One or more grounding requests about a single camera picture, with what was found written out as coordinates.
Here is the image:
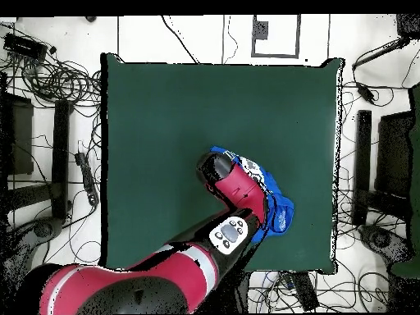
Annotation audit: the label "black box device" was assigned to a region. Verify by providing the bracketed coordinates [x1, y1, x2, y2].
[2, 32, 49, 61]

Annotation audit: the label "black flat panel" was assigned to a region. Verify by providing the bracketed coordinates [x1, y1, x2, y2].
[0, 93, 34, 176]
[374, 110, 415, 199]

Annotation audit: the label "coiled black cables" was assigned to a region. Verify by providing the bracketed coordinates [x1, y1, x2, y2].
[19, 58, 103, 107]

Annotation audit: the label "dark green table cloth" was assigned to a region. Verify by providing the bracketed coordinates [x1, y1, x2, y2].
[99, 52, 345, 276]

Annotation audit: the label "grey square floor frame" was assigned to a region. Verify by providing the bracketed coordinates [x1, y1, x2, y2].
[250, 13, 301, 60]

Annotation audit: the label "black stand bar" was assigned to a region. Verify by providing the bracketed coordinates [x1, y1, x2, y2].
[50, 98, 74, 220]
[351, 109, 373, 226]

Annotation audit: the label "black power strip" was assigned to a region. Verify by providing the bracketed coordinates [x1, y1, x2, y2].
[74, 151, 100, 207]
[280, 272, 320, 312]

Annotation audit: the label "black power adapter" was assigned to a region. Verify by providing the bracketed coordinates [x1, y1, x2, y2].
[355, 81, 376, 103]

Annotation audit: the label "dark grey square patch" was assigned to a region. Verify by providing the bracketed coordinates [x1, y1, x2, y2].
[253, 20, 270, 41]

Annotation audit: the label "black speckled box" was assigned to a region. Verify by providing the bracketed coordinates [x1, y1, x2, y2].
[395, 13, 420, 39]

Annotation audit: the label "blue printed t-shirt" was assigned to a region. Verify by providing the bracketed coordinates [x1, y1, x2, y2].
[209, 145, 295, 244]

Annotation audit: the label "black rod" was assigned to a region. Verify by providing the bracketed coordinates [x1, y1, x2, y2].
[351, 36, 411, 71]

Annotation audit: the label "grey chair base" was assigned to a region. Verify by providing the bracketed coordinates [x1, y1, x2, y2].
[32, 216, 64, 239]
[358, 224, 413, 263]

